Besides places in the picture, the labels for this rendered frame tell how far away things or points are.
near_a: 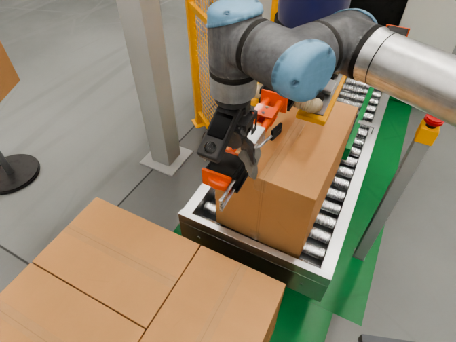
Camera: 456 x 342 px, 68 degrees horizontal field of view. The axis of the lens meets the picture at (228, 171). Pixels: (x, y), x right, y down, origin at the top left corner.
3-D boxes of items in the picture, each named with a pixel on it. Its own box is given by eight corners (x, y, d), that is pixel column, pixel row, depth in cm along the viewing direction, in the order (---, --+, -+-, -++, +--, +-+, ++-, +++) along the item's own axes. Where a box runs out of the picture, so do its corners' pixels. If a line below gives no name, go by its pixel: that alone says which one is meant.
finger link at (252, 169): (273, 165, 79) (256, 132, 74) (262, 182, 75) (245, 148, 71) (262, 165, 81) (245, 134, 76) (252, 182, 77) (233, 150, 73)
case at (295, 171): (268, 145, 193) (275, 83, 163) (337, 169, 179) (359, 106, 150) (216, 222, 156) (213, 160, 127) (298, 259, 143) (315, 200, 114)
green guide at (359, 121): (389, 39, 282) (392, 28, 275) (402, 41, 279) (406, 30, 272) (340, 159, 184) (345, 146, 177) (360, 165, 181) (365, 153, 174)
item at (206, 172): (218, 161, 85) (218, 146, 82) (245, 170, 83) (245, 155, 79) (202, 183, 80) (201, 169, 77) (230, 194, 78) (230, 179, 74)
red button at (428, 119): (422, 118, 137) (426, 110, 134) (440, 123, 134) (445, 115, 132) (420, 127, 132) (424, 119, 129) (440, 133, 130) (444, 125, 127)
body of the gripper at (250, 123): (257, 131, 77) (261, 85, 68) (241, 155, 71) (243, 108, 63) (227, 122, 79) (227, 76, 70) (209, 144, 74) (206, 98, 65)
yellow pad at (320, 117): (321, 70, 135) (324, 59, 132) (347, 77, 132) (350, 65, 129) (294, 118, 114) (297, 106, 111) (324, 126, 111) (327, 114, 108)
